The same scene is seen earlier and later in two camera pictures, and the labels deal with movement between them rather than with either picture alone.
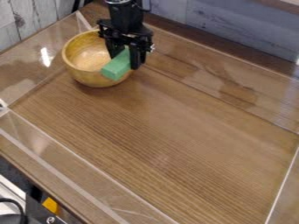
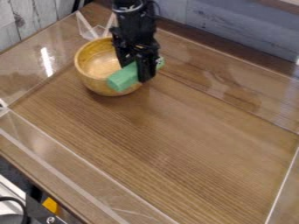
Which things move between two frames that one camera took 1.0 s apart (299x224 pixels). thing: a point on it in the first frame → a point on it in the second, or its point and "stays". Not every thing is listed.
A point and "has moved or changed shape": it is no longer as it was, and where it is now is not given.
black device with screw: [38, 214] stays
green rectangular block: [117, 66] has moved or changed shape
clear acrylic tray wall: [91, 196] stays
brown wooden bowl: [85, 55] has moved or changed shape
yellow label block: [50, 205] stays
